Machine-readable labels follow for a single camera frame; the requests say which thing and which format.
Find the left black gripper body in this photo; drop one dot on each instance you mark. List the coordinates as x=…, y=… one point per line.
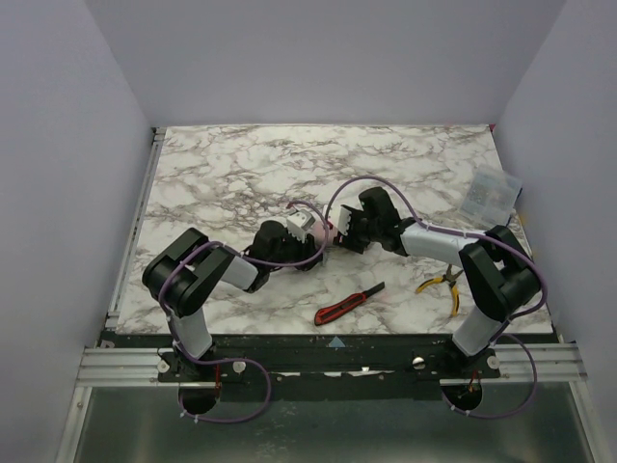
x=305, y=246

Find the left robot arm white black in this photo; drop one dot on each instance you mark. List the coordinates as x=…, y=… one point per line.
x=184, y=275

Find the pink zippered umbrella case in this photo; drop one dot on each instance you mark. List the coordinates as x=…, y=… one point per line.
x=321, y=236

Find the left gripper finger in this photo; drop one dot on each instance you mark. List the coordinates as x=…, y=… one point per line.
x=310, y=265
x=320, y=253

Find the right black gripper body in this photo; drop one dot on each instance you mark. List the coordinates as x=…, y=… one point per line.
x=352, y=236

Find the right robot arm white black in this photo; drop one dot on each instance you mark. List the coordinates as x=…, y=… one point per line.
x=497, y=268

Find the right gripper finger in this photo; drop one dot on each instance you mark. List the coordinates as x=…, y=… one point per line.
x=355, y=245
x=352, y=223

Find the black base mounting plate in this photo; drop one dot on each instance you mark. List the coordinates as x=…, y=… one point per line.
x=326, y=367

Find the aluminium frame rail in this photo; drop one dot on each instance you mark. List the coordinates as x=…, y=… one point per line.
x=507, y=363

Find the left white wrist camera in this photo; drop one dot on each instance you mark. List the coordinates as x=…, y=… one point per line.
x=299, y=224

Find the red black utility knife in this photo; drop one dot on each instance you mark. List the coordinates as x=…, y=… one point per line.
x=332, y=313

